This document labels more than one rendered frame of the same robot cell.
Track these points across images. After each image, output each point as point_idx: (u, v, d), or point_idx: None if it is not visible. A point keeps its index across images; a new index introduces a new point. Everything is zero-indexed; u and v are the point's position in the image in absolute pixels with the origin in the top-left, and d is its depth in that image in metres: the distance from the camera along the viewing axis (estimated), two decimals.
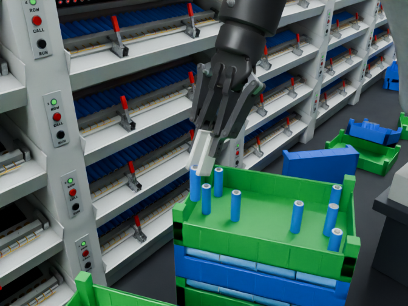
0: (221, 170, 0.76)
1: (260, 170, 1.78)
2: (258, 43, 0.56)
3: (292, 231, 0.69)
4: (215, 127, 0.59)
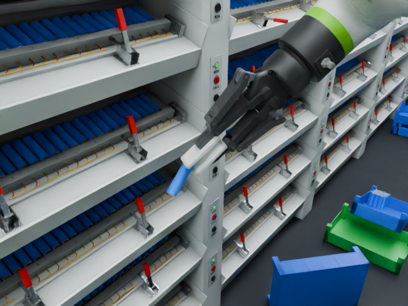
0: None
1: (246, 265, 1.46)
2: (275, 54, 0.58)
3: (168, 190, 0.63)
4: None
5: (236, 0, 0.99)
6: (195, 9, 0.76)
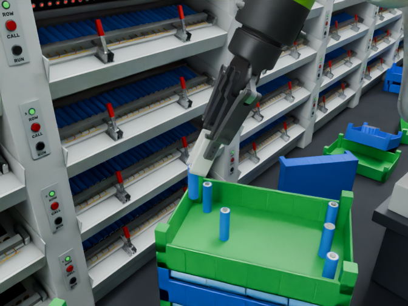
0: (210, 185, 0.71)
1: (256, 176, 1.74)
2: (262, 50, 0.52)
3: None
4: (212, 130, 0.58)
5: None
6: None
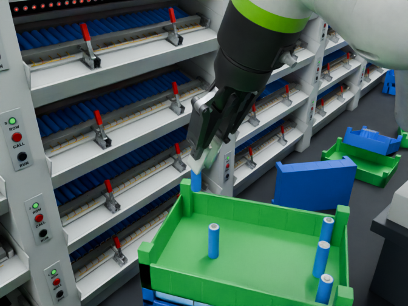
0: None
1: (253, 182, 1.70)
2: (223, 64, 0.47)
3: None
4: None
5: None
6: None
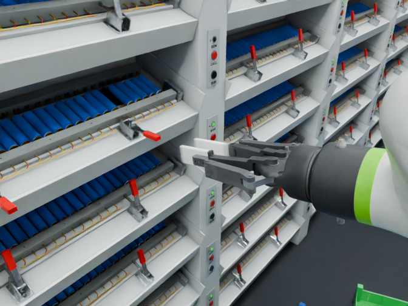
0: (128, 102, 0.77)
1: None
2: (297, 182, 0.48)
3: (126, 86, 0.83)
4: (217, 155, 0.57)
5: None
6: None
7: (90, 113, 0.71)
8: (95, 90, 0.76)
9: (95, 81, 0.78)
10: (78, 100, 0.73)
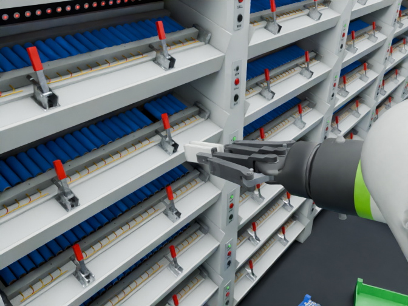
0: (161, 118, 0.92)
1: None
2: (297, 178, 0.47)
3: (158, 104, 0.98)
4: (221, 153, 0.58)
5: (39, 160, 0.73)
6: None
7: (132, 128, 0.87)
8: (134, 108, 0.92)
9: (138, 104, 0.93)
10: (121, 117, 0.88)
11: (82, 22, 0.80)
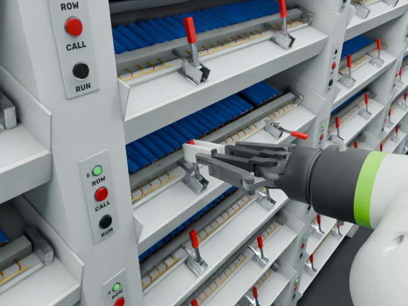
0: (260, 102, 0.89)
1: None
2: (297, 184, 0.48)
3: None
4: (220, 154, 0.58)
5: (159, 142, 0.70)
6: (64, 234, 0.46)
7: (235, 112, 0.84)
8: None
9: None
10: (223, 101, 0.85)
11: (193, 0, 0.77)
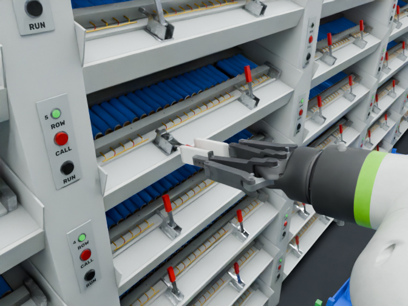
0: (237, 74, 0.91)
1: None
2: (297, 184, 0.48)
3: None
4: (217, 156, 0.57)
5: (132, 106, 0.71)
6: (25, 177, 0.47)
7: (212, 82, 0.85)
8: (209, 65, 0.90)
9: (212, 61, 0.91)
10: (199, 72, 0.87)
11: None
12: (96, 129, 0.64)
